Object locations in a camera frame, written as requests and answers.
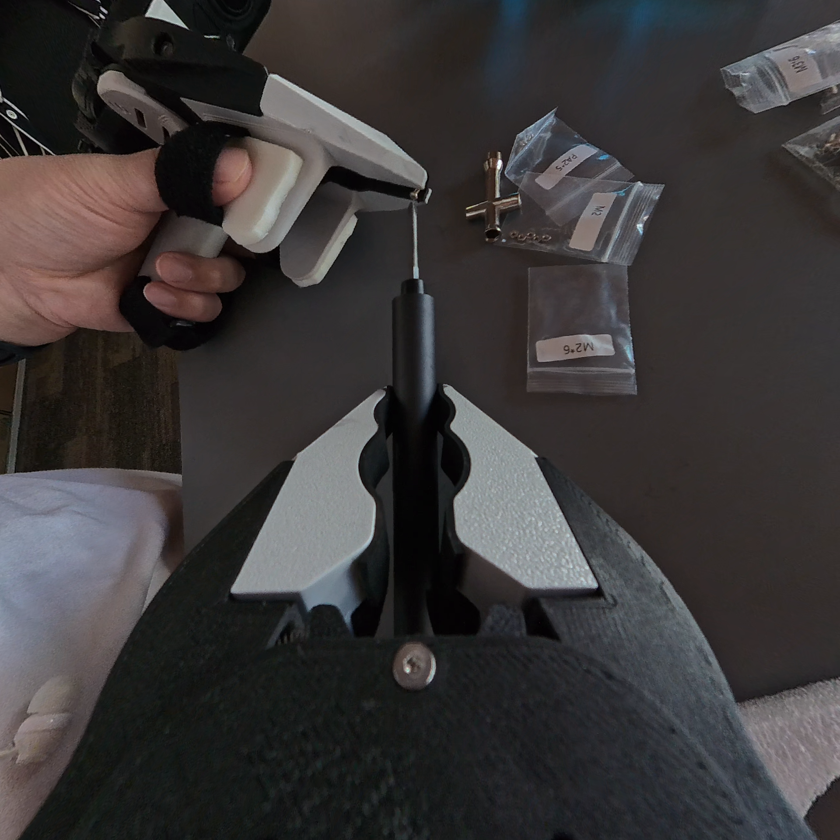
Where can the silver screwdriver bit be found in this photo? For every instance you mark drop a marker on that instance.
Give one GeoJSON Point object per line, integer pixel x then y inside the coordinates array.
{"type": "Point", "coordinates": [416, 236]}

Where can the pale fuzzy cloth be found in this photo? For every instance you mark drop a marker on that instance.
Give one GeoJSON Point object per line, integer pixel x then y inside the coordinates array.
{"type": "Point", "coordinates": [800, 754]}

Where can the black white striped cloth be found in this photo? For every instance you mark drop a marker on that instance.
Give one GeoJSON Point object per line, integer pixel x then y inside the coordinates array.
{"type": "Point", "coordinates": [33, 79]}

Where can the clear bag of small nuts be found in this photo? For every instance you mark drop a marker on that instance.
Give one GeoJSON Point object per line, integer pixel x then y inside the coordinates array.
{"type": "Point", "coordinates": [617, 216]}

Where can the clear bag of pointed screws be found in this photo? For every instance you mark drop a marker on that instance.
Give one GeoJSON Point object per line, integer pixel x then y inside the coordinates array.
{"type": "Point", "coordinates": [564, 151]}

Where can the person's left hand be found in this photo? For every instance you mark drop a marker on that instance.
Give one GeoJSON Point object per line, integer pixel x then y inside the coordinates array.
{"type": "Point", "coordinates": [65, 249]}

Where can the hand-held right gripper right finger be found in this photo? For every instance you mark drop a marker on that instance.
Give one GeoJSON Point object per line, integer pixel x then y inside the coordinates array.
{"type": "Point", "coordinates": [525, 525]}

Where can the flat clear labelled bag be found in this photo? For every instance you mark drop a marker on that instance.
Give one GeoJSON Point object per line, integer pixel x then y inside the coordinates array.
{"type": "Point", "coordinates": [581, 308]}

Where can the black electric screwdriver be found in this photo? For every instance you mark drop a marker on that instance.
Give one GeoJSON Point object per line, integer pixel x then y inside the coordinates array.
{"type": "Point", "coordinates": [413, 394]}

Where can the silver cross wrench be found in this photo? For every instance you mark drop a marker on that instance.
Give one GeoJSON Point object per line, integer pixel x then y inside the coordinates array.
{"type": "Point", "coordinates": [492, 197]}

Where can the large clear labelled bag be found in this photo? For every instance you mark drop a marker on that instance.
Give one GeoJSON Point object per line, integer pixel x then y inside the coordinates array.
{"type": "Point", "coordinates": [774, 72]}

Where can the dark grey desk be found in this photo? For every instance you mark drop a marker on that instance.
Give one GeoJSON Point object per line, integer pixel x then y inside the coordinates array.
{"type": "Point", "coordinates": [722, 459]}

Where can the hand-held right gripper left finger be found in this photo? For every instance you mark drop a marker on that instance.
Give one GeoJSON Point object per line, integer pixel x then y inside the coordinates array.
{"type": "Point", "coordinates": [308, 525]}

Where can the clear bag of silver screws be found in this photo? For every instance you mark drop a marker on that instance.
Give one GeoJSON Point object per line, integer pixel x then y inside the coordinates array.
{"type": "Point", "coordinates": [817, 154]}

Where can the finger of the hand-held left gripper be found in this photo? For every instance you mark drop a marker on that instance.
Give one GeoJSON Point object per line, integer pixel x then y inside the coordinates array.
{"type": "Point", "coordinates": [328, 124]}
{"type": "Point", "coordinates": [321, 243]}

